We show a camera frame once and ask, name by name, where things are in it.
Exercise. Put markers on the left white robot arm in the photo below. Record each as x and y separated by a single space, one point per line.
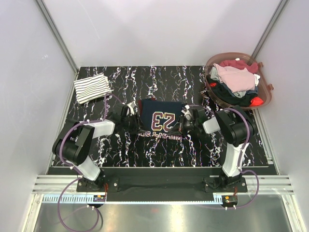
73 143

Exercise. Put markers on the right small circuit board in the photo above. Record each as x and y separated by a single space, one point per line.
232 199

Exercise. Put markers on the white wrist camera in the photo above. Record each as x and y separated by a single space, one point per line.
186 112
132 108

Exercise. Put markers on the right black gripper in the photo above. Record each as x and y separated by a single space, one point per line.
179 129

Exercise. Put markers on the orange red garment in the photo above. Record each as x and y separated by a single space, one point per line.
256 101

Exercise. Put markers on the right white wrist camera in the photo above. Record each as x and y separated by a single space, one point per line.
186 112

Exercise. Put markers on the black white striped tank top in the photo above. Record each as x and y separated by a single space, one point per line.
91 88

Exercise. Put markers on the right aluminium corner post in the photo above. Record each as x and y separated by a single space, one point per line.
270 26

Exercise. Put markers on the brown translucent plastic basket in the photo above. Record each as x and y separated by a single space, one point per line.
264 89

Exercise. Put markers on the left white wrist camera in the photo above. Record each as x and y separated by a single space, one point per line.
132 108

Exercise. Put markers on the grey garment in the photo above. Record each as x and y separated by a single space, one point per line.
239 93

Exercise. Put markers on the aluminium frame rail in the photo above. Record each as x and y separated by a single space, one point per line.
268 184

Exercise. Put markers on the left small circuit board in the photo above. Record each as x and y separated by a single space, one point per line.
99 198

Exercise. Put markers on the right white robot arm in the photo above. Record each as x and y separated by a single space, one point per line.
234 125

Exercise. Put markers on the small circuit board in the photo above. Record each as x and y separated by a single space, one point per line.
99 198
232 199

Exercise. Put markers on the light pink garment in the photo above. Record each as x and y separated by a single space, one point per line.
237 78

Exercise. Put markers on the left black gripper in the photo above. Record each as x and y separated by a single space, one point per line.
138 126

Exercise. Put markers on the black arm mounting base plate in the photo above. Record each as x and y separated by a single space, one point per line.
156 185

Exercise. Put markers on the left aluminium corner post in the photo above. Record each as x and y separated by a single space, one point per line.
55 32

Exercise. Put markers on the navy tank top red trim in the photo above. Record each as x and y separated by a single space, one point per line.
159 117

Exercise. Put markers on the aluminium corner post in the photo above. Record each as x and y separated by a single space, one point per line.
270 26
55 32

